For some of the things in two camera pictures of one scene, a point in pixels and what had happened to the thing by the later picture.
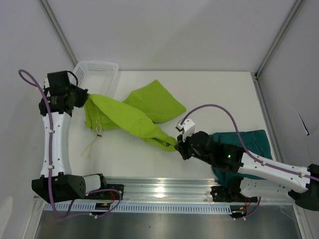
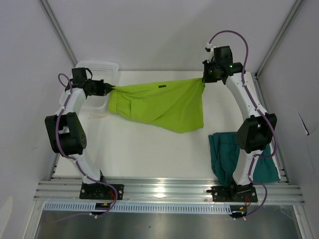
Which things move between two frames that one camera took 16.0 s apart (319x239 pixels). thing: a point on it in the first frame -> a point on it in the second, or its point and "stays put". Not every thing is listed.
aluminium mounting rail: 182,190 stays put
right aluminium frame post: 296,5 stays put
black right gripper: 181,146 -> 206,78
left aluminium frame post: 59,30 stays put
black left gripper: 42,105 -> 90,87
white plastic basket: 98,77 stays put
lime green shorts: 133,117 -> 176,105
